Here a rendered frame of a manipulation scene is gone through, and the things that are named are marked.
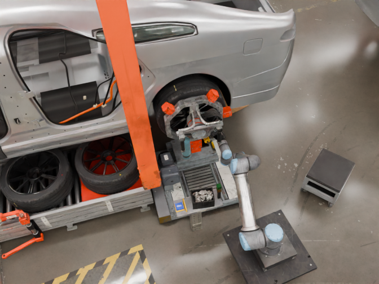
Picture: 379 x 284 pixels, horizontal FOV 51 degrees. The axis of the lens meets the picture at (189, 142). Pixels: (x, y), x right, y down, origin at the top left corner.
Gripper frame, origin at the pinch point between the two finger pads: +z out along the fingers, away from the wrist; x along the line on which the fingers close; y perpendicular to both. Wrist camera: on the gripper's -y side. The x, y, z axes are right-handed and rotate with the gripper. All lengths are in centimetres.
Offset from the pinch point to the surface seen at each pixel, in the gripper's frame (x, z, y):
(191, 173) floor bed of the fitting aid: -64, -6, 25
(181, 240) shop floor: -85, -77, 5
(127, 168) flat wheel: -74, -14, -55
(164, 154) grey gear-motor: -52, -4, -22
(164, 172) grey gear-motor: -57, -23, -24
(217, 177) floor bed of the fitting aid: -42, -24, 37
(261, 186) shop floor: -17, -42, 73
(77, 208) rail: -120, -36, -83
